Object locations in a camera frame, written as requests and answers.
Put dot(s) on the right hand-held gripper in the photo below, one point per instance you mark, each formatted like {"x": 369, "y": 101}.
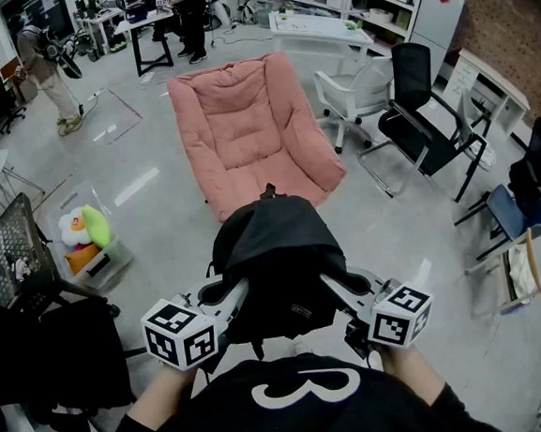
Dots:
{"x": 399, "y": 316}

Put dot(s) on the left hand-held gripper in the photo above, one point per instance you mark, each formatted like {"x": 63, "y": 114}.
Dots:
{"x": 179, "y": 333}

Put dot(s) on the black backpack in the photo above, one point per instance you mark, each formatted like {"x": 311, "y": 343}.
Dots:
{"x": 279, "y": 256}

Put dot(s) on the pink padded seat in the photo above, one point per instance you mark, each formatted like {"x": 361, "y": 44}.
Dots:
{"x": 244, "y": 132}

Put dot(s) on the person's left forearm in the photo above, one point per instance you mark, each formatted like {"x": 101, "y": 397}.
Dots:
{"x": 159, "y": 399}

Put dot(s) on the person's right forearm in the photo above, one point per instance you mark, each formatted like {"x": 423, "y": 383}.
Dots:
{"x": 411, "y": 372}

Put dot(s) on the clear plastic storage box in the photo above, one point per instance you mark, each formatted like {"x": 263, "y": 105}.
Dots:
{"x": 112, "y": 264}

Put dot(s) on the person's white shoe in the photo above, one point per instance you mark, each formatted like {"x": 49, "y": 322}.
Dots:
{"x": 302, "y": 348}

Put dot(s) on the orange pillow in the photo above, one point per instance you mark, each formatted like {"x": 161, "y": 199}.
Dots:
{"x": 81, "y": 259}

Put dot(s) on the black fabric bag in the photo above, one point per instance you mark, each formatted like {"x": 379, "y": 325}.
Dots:
{"x": 52, "y": 361}

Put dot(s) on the white cloth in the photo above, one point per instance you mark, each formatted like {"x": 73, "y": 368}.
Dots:
{"x": 522, "y": 273}

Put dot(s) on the green pillow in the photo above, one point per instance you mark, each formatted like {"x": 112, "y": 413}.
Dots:
{"x": 97, "y": 225}

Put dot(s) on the wooden chair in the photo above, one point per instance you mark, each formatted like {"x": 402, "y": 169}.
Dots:
{"x": 531, "y": 263}

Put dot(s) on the person's black shirt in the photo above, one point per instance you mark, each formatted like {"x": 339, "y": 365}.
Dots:
{"x": 293, "y": 427}

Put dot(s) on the blue chair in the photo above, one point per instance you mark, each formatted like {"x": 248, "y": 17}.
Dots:
{"x": 505, "y": 211}

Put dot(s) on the white flower plush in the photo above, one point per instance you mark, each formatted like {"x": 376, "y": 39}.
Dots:
{"x": 71, "y": 225}

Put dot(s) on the black mesh cantilever chair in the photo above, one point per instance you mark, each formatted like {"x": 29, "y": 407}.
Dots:
{"x": 414, "y": 136}

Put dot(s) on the black perforated chair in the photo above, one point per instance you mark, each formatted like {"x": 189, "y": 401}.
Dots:
{"x": 5, "y": 252}

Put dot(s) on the black jacket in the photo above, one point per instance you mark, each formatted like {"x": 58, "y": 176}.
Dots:
{"x": 535, "y": 173}

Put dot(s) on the white office chair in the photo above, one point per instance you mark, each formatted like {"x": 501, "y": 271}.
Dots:
{"x": 358, "y": 92}

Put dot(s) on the white desk with drawers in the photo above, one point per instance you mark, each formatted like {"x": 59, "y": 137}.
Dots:
{"x": 474, "y": 75}

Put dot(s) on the white tall cabinet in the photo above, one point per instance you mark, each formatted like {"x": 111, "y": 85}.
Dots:
{"x": 437, "y": 22}

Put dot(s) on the low white table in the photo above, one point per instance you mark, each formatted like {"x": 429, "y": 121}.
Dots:
{"x": 315, "y": 30}

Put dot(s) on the white desk with black legs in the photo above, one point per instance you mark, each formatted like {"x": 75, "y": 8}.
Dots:
{"x": 140, "y": 23}

